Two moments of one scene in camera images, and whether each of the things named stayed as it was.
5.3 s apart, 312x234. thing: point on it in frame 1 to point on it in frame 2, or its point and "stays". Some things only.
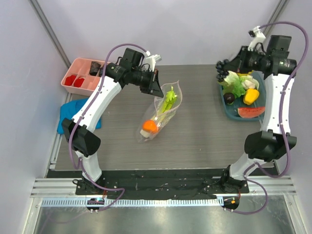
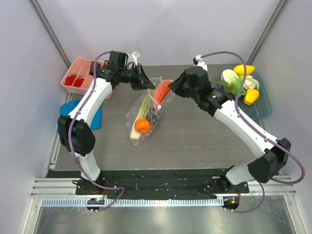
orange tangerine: x=150 y=126 to x=143 y=126
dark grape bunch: x=221 y=72 to x=154 y=119
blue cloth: x=69 y=109 stays
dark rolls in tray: x=94 y=68 stays
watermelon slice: x=251 y=112 to x=161 y=90
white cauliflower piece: x=249 y=82 stays
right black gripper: x=237 y=61 to x=183 y=82
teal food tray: x=231 y=110 stays
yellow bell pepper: x=251 y=95 stays
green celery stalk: x=169 y=100 to x=143 y=113
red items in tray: x=70 y=79 stays
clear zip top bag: x=163 y=111 to x=142 y=118
